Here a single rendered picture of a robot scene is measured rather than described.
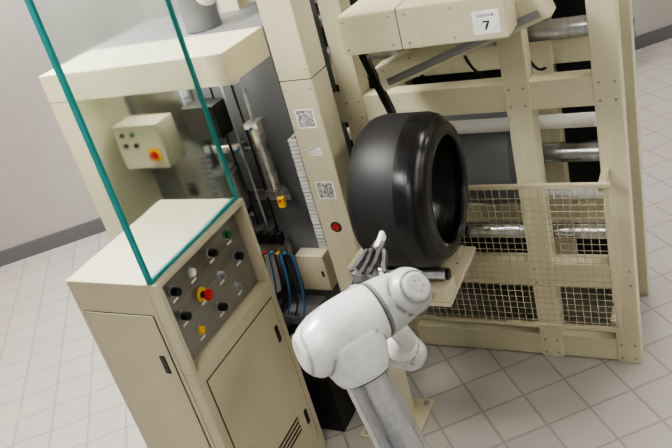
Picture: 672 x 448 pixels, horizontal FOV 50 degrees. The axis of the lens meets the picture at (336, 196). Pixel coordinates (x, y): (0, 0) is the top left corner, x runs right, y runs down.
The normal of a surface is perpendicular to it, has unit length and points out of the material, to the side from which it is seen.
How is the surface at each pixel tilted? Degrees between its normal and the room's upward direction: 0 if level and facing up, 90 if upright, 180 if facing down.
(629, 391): 0
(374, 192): 63
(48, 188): 90
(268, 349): 90
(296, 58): 90
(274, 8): 90
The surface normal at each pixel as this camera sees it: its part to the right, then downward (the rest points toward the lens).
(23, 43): 0.26, 0.37
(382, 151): -0.41, -0.46
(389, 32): -0.40, 0.50
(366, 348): 0.35, -0.03
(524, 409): -0.24, -0.87
